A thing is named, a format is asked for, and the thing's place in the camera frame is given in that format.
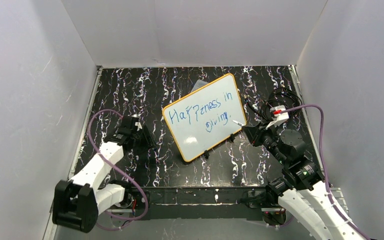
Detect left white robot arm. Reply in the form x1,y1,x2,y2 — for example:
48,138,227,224
52,114,156,233

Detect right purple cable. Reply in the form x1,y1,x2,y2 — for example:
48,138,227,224
273,104,372,240

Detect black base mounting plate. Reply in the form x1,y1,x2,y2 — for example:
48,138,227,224
142,187,281,221

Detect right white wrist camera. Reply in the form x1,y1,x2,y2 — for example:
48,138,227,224
265,105,289,130

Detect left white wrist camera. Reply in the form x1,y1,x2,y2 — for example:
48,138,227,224
134,121,143,131

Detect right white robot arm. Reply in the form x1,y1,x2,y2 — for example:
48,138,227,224
242,123,368,240

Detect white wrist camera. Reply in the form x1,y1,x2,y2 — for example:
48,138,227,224
134,121,143,131
265,105,289,130

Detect coiled black cable bundle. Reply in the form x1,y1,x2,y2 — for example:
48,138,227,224
244,87,304,122

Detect aluminium frame rail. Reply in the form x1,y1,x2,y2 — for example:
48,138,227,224
47,188,349,215

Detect white whiteboard marker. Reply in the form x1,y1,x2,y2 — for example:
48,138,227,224
232,120,245,127

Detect yellow framed whiteboard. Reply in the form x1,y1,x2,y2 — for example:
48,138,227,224
162,73,247,163

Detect clear plastic compartment box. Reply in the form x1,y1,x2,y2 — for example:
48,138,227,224
190,80,208,93

